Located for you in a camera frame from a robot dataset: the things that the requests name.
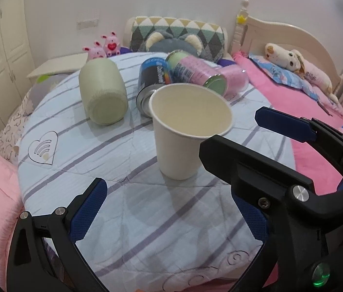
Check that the pink can with green rim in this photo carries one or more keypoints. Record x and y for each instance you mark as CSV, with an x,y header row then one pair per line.
x,y
189,68

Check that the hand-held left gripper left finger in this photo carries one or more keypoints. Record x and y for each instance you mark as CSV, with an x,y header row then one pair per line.
x,y
87,211

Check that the cream dog plush toy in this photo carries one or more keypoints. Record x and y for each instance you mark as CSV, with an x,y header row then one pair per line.
x,y
293,59

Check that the triangle patterned pillow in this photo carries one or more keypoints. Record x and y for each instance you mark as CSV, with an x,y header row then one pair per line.
x,y
211,41

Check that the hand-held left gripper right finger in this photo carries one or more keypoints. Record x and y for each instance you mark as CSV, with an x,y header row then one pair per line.
x,y
250,219

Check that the pale green cup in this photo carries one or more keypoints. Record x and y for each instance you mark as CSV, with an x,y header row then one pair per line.
x,y
101,82

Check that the cream wooden headboard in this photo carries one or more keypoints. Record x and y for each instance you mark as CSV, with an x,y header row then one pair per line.
x,y
283,33

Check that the pink can with green base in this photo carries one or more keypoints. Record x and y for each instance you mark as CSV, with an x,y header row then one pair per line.
x,y
233,79

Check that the heart patterned cloth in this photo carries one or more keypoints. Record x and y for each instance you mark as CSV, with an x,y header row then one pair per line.
x,y
12,127

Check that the grey bear cushion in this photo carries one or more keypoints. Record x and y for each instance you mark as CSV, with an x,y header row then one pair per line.
x,y
165,44

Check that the yellow crown ornament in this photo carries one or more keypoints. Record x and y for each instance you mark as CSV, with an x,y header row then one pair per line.
x,y
242,19

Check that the blue cartoon pillow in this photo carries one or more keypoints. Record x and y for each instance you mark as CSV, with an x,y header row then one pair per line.
x,y
273,71

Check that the pink bed blanket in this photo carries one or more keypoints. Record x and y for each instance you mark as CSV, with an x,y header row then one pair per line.
x,y
283,97

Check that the white paper cup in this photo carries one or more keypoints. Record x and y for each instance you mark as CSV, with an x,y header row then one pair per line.
x,y
177,152

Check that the dark blue can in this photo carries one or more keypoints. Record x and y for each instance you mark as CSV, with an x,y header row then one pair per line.
x,y
151,73

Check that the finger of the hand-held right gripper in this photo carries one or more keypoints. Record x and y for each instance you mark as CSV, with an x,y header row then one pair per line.
x,y
280,124
238,164

